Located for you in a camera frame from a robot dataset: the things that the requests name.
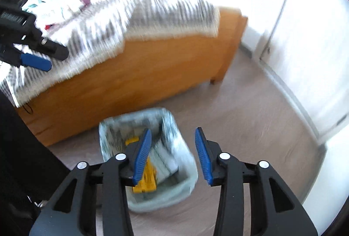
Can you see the fabric laundry basket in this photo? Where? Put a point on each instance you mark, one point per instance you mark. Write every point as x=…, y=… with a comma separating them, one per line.
x=177, y=184

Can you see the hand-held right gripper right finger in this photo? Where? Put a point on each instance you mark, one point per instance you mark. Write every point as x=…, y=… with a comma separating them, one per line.
x=203, y=154

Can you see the beige room door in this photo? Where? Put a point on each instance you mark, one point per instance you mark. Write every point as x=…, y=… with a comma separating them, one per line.
x=313, y=34

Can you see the green floral quilt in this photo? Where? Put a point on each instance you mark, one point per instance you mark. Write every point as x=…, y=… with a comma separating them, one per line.
x=57, y=4

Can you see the purple knotted cloth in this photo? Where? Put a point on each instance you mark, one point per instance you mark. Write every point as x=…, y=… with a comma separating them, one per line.
x=86, y=1

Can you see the person's dark clothing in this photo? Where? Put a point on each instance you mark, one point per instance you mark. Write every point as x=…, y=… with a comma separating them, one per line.
x=21, y=157

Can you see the brown checked blanket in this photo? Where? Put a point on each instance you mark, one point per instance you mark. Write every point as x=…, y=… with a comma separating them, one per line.
x=163, y=15

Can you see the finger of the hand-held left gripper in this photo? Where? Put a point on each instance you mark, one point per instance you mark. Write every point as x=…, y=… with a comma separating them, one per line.
x=35, y=61
x=51, y=49

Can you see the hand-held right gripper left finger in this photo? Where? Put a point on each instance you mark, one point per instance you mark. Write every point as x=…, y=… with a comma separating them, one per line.
x=141, y=154

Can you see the yellow flat packet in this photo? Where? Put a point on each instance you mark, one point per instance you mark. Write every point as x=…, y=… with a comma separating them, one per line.
x=148, y=176

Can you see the wooden headboard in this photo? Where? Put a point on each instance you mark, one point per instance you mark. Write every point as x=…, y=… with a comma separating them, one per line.
x=136, y=69

